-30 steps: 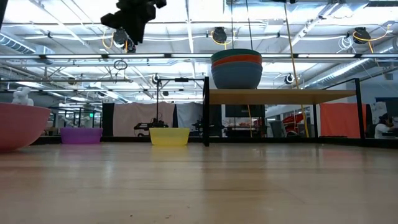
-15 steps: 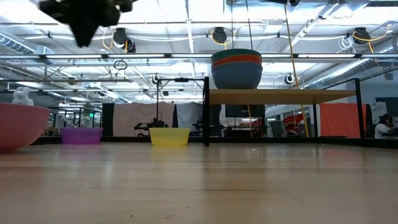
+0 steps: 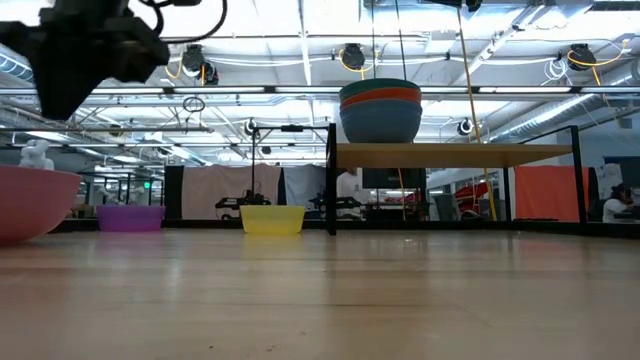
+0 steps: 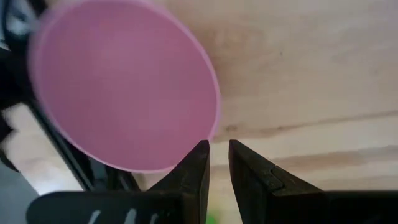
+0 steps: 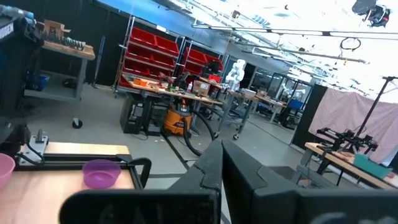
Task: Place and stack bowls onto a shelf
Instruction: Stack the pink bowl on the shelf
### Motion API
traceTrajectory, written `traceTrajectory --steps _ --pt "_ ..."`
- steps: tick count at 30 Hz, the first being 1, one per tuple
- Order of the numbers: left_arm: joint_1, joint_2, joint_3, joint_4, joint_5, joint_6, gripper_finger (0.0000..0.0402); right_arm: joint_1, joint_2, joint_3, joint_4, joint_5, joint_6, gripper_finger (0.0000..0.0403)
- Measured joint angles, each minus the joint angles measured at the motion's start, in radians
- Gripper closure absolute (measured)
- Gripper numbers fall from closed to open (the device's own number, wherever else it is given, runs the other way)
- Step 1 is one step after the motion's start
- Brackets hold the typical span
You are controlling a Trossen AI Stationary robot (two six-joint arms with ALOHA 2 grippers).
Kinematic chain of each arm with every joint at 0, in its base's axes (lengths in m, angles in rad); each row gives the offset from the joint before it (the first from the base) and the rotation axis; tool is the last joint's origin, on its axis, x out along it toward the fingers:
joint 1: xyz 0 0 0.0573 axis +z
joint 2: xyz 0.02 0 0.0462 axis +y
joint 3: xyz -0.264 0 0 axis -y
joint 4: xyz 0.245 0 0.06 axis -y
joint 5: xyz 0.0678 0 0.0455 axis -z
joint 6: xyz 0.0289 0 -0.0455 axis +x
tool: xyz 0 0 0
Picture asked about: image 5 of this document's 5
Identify black divider panel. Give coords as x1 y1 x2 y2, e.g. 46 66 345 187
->
290 83 329 149

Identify black ceiling cable reel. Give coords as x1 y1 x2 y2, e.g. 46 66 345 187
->
351 0 392 28

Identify overhead frame bar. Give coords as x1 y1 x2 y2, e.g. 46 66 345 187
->
191 24 398 40

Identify light wooden side board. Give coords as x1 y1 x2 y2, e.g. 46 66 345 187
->
43 142 131 156

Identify orange shop vacuum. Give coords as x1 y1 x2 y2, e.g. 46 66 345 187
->
164 101 193 137

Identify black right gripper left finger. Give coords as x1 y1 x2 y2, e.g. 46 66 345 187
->
58 139 223 224

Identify wooden table grey legs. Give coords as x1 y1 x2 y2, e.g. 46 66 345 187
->
300 141 398 191

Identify black aluminium table frame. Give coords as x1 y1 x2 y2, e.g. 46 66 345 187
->
14 154 137 190

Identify black hanging cable loop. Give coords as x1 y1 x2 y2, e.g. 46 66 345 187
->
339 37 363 52

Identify metal rack red bins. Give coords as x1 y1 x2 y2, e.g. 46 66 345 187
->
178 40 229 82
114 17 184 94

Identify dark blue controller cabinet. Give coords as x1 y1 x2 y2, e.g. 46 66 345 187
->
0 15 43 118

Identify pink curtain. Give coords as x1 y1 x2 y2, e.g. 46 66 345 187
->
308 88 398 165

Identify black clamp handle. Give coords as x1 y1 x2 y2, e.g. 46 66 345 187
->
116 154 152 189

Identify black floor ramp orange edge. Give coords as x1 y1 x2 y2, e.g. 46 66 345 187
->
269 164 338 190

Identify black camera stand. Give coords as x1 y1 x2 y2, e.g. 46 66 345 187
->
354 75 398 141

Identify wooden workbench steel legs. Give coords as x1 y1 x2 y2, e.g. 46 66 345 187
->
228 88 289 141
121 73 224 138

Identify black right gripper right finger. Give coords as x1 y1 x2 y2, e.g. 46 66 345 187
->
222 139 398 224

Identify small purple plastic bowl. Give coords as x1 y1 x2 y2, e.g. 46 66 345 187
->
81 159 122 190

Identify black equipment case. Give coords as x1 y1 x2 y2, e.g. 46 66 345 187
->
119 93 169 136

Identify black vacuum hose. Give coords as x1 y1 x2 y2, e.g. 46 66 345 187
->
182 109 218 157

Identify teal plastic box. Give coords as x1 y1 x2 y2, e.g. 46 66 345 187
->
353 153 393 180

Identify small cardboard box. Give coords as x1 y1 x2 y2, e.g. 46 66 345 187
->
192 80 211 96

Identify blue plastic bin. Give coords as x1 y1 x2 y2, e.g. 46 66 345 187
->
26 73 50 91

